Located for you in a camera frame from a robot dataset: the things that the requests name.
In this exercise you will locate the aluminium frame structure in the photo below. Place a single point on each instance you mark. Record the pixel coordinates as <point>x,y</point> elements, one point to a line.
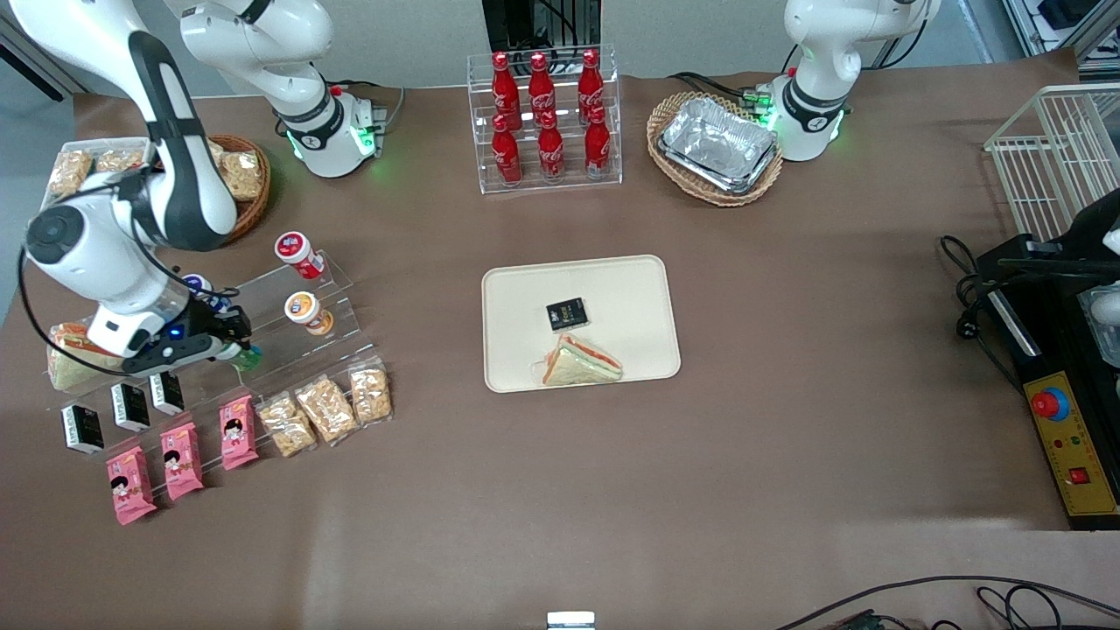
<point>1019,26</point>

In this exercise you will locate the wicker basket with snacks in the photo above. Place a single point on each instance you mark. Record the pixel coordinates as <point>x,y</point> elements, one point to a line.
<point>254,214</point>

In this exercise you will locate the green gum jar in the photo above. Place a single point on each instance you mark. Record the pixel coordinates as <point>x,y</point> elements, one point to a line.
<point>248,359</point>

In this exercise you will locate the wrapped triangle sandwich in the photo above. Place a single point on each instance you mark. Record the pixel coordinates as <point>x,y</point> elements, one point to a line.
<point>582,363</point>
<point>70,367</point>

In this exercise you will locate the pink snack pack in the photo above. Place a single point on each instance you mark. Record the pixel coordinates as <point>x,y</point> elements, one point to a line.
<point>182,462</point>
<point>131,486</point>
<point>238,433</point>

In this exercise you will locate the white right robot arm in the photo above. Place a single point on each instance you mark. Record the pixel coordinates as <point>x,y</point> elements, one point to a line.
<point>87,262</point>

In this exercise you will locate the aluminium foil tray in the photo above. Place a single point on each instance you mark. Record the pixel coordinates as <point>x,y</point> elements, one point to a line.
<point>717,144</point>

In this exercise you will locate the black cabinet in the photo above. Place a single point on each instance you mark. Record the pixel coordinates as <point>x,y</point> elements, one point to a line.
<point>512,22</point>

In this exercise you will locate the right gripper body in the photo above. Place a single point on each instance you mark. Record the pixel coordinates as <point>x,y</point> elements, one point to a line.
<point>217,323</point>

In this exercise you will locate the small black box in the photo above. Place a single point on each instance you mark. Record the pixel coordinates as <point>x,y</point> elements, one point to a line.
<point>166,394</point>
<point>567,315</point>
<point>131,407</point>
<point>83,429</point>

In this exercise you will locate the clear acrylic stepped stand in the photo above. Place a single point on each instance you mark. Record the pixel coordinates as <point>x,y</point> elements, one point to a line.
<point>262,350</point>

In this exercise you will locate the blue gum jar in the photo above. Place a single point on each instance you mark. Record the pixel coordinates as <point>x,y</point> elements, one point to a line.
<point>197,282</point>

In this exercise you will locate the red cola bottle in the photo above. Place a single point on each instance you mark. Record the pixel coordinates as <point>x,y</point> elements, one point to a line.
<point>598,144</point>
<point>550,153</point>
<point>541,83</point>
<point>505,83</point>
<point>506,157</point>
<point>591,79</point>

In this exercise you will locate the black tray sealing machine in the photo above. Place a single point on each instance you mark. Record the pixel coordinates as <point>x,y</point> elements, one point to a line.
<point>1050,315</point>

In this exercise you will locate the clear peanut snack bag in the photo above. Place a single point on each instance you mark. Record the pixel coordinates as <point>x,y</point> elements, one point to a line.
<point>70,172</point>
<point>326,411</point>
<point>370,394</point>
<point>118,161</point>
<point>287,426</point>
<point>243,175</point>

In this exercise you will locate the white plastic bin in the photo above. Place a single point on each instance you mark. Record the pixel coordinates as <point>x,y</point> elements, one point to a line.
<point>105,143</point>

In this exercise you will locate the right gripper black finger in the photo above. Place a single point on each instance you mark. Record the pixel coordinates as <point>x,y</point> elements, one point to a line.
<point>238,327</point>
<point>224,352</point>

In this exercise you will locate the small silver device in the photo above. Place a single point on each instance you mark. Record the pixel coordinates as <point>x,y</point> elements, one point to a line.
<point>570,621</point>

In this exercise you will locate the clear acrylic bottle rack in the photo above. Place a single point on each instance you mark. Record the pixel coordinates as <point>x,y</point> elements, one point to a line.
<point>569,185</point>

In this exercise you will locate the wicker basket with foil tray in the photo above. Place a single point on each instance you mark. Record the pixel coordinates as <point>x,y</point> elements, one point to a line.
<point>726,201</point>

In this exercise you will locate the orange gum jar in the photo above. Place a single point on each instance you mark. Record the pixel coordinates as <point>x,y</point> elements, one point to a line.
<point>302,308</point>

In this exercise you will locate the red gum jar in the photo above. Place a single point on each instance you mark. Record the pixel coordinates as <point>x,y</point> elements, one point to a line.
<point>293,248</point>

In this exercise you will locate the cream plastic tray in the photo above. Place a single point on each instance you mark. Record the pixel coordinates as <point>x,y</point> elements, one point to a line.
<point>630,297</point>

